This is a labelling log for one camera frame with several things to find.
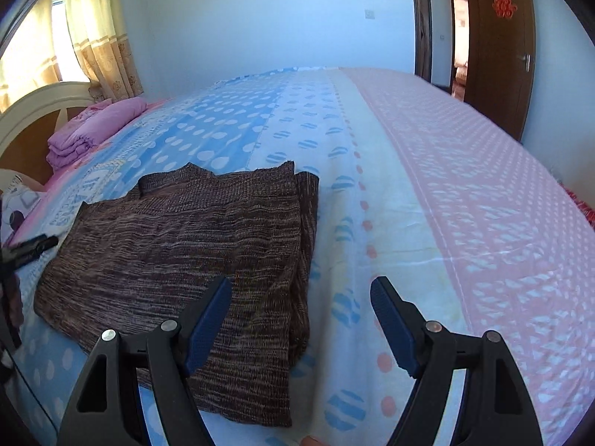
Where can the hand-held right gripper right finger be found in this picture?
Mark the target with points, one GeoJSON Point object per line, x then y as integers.
{"type": "Point", "coordinates": [395, 330]}

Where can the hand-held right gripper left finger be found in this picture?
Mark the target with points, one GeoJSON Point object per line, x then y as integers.
{"type": "Point", "coordinates": [209, 330]}

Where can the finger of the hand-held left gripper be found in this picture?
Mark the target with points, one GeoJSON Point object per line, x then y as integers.
{"type": "Point", "coordinates": [32, 247]}

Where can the brown knitted sweater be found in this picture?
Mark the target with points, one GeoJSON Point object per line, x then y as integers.
{"type": "Point", "coordinates": [186, 241]}

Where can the grey patterned pillow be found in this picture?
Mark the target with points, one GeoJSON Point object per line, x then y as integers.
{"type": "Point", "coordinates": [18, 204]}

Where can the folded pink blanket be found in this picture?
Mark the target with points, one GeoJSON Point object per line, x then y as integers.
{"type": "Point", "coordinates": [93, 130]}

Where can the cream and wood headboard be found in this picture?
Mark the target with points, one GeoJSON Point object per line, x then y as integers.
{"type": "Point", "coordinates": [37, 97]}

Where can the bed with patterned sheet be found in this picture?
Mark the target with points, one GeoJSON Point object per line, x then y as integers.
{"type": "Point", "coordinates": [395, 172]}

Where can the yellow patterned curtain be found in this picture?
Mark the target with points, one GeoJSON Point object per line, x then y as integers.
{"type": "Point", "coordinates": [28, 55]}
{"type": "Point", "coordinates": [102, 46]}

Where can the bright window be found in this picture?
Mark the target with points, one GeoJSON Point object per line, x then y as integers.
{"type": "Point", "coordinates": [58, 32]}

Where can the red patterned cloth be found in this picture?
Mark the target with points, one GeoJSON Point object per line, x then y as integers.
{"type": "Point", "coordinates": [581, 206]}

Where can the brown sofa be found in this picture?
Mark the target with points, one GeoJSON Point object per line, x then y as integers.
{"type": "Point", "coordinates": [459, 75]}

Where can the brown wooden door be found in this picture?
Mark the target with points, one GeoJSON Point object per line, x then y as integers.
{"type": "Point", "coordinates": [492, 79]}

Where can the red paper door decoration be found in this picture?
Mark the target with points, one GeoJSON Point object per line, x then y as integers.
{"type": "Point", "coordinates": [504, 2]}

